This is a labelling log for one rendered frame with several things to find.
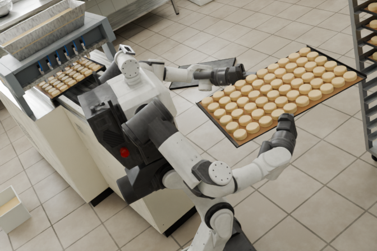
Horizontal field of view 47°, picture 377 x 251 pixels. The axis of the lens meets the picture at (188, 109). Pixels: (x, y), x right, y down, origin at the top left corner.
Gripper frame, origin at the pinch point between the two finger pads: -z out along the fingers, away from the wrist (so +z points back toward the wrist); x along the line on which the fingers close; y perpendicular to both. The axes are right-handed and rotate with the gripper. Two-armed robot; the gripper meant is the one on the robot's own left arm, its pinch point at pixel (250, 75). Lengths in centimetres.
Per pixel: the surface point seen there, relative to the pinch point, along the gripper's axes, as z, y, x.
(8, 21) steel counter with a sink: 320, 152, -12
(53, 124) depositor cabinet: 136, -6, -24
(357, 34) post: -42, 43, -8
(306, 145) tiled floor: 1, 60, -100
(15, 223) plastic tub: 198, -35, -97
